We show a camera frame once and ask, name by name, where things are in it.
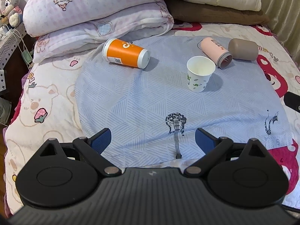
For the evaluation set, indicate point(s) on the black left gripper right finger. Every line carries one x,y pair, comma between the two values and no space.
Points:
219,150

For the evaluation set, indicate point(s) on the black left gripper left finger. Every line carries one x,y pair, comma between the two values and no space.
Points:
81,157

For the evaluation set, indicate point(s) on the white leaf-print paper cup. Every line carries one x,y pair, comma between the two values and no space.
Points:
200,69

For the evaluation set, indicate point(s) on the pink cylindrical cup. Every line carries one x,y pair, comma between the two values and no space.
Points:
216,52

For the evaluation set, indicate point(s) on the orange white paper cup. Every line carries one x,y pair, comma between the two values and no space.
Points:
124,53

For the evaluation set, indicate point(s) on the brown cup lid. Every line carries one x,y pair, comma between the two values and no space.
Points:
243,49

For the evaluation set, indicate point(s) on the light blue patterned cloth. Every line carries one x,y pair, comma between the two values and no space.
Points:
153,115

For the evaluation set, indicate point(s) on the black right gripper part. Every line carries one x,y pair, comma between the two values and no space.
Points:
292,101

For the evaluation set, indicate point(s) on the patterned bedside box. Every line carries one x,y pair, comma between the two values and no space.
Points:
10,43

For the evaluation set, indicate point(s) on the brown folded blanket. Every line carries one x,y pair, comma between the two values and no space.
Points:
202,13

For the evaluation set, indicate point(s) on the pink white folded blanket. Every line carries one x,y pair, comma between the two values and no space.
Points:
130,24

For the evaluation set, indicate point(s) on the pink checked pillow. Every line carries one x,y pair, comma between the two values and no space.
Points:
41,17

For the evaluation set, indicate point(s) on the beige curtain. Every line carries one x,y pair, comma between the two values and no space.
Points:
284,22

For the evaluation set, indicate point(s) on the grey plush bunny toy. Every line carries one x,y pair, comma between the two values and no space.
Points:
11,13

